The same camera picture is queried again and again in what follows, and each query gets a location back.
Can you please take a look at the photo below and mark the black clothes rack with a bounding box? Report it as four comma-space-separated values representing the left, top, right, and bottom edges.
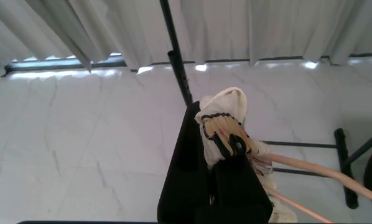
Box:
159, 0, 372, 210

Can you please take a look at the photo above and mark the pink clothes hanger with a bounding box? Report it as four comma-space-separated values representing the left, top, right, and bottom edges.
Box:
257, 152, 372, 223

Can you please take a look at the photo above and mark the cream printed garment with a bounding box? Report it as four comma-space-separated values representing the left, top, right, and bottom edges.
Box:
195, 86, 299, 223

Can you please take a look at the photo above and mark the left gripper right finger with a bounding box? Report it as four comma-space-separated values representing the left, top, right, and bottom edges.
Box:
210, 154, 274, 223

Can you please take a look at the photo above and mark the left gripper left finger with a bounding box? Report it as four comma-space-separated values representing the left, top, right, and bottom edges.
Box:
157, 101, 213, 223

